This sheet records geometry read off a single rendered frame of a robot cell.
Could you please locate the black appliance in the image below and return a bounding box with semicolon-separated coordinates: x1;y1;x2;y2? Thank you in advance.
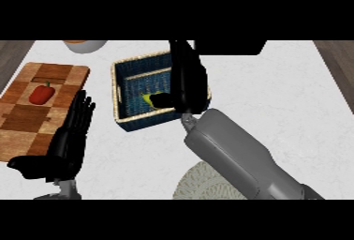
185;39;268;56

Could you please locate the checkered wooden cutting board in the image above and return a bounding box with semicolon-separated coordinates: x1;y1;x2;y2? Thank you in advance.
0;61;91;163

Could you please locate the yellow-green pear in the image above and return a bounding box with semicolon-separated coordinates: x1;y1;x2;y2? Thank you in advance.
140;91;163;109

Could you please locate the round beige woven placemat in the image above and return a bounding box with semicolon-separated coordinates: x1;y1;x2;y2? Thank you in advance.
171;160;249;201

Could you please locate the white bowl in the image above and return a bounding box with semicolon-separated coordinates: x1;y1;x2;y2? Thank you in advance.
61;39;107;54

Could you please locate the red bell pepper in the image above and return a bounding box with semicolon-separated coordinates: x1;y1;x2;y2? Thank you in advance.
28;81;56;106

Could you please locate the blue wicker basket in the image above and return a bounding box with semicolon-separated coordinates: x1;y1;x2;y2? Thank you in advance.
109;50;212;133

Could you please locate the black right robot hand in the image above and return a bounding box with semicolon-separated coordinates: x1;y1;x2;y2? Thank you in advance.
147;39;210;115

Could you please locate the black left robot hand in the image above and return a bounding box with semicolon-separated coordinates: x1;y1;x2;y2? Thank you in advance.
5;89;97;183

